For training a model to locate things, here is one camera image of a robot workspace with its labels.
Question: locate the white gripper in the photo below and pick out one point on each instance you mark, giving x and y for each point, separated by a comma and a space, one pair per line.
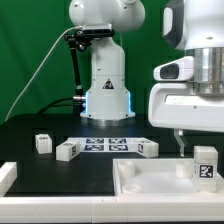
176, 106

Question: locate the white square table top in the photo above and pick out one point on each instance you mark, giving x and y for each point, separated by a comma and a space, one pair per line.
169, 176

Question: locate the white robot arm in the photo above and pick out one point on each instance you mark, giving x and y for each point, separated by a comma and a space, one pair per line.
194, 26

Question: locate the white U-shaped obstacle fence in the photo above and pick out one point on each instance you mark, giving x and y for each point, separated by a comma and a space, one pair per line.
129, 208

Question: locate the apriltag base sheet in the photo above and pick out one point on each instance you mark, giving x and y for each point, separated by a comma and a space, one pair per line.
112, 144

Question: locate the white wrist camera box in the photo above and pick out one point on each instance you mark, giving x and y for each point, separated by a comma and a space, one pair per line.
175, 71

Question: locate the grey camera on mount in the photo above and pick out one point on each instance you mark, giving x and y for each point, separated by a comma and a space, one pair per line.
97, 29

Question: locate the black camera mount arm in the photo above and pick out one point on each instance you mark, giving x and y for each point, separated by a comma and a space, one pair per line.
76, 60

